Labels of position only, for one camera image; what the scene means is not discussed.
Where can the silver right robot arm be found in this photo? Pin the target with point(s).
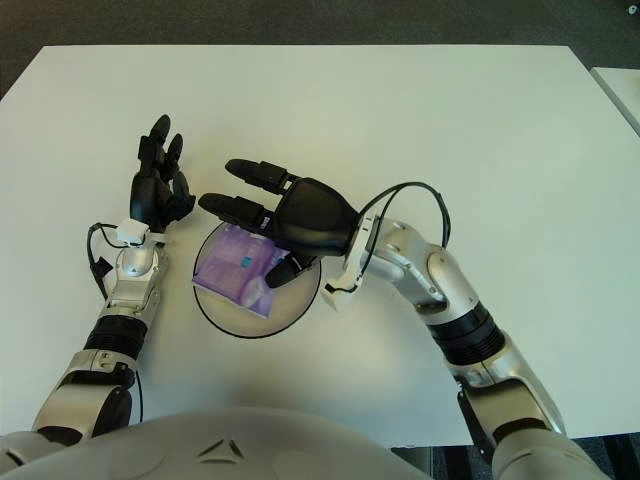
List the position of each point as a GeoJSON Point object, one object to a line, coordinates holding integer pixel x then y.
{"type": "Point", "coordinates": [440, 280]}

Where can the small white floor object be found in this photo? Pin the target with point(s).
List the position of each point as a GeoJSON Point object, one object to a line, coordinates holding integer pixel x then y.
{"type": "Point", "coordinates": [631, 10]}

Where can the purple tissue paper pack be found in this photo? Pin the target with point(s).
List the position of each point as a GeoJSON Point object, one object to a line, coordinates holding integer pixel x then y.
{"type": "Point", "coordinates": [230, 270]}

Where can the white plate with black rim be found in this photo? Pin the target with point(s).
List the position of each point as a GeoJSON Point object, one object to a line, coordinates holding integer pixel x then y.
{"type": "Point", "coordinates": [240, 327]}

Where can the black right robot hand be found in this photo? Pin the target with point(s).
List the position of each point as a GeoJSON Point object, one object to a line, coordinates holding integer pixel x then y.
{"type": "Point", "coordinates": [315, 220]}

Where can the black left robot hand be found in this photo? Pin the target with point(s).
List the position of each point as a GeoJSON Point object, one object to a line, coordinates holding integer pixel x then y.
{"type": "Point", "coordinates": [147, 195]}

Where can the white side table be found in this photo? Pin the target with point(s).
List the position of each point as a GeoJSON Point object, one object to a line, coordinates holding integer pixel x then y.
{"type": "Point", "coordinates": [622, 95]}

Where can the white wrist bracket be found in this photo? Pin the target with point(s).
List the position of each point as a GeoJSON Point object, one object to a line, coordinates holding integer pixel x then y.
{"type": "Point", "coordinates": [357, 250]}
{"type": "Point", "coordinates": [132, 234]}

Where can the grey robot torso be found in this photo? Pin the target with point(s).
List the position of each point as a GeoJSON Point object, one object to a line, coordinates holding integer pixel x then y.
{"type": "Point", "coordinates": [215, 450]}

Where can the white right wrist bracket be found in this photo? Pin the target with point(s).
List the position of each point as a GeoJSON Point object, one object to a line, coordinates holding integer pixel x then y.
{"type": "Point", "coordinates": [357, 250]}

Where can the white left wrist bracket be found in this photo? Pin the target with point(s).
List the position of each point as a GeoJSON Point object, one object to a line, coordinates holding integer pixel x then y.
{"type": "Point", "coordinates": [132, 234]}

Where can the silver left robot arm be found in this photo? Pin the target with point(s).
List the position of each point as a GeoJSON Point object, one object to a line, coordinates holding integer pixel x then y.
{"type": "Point", "coordinates": [130, 285]}

